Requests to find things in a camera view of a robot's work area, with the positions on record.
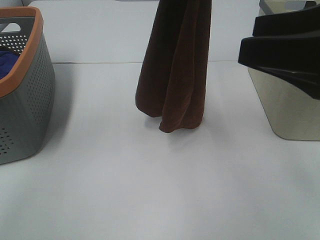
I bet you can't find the brown towel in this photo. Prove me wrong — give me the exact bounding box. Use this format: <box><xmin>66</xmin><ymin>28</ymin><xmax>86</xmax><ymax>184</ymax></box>
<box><xmin>135</xmin><ymin>0</ymin><xmax>212</xmax><ymax>133</ymax></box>

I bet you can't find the beige basket with grey rim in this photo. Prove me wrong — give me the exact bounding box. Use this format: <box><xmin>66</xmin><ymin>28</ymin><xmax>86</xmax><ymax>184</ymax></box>
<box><xmin>247</xmin><ymin>0</ymin><xmax>320</xmax><ymax>142</ymax></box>

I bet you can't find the blue towel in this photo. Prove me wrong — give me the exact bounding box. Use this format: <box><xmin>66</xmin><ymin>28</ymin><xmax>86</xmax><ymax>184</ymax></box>
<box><xmin>0</xmin><ymin>50</ymin><xmax>20</xmax><ymax>79</ymax></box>

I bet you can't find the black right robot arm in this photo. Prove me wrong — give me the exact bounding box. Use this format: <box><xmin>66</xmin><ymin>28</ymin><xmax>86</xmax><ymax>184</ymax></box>
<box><xmin>238</xmin><ymin>3</ymin><xmax>320</xmax><ymax>100</ymax></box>

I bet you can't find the grey basket with orange rim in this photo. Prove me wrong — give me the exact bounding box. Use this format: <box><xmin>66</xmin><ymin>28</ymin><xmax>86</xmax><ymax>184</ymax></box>
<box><xmin>0</xmin><ymin>6</ymin><xmax>56</xmax><ymax>164</ymax></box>

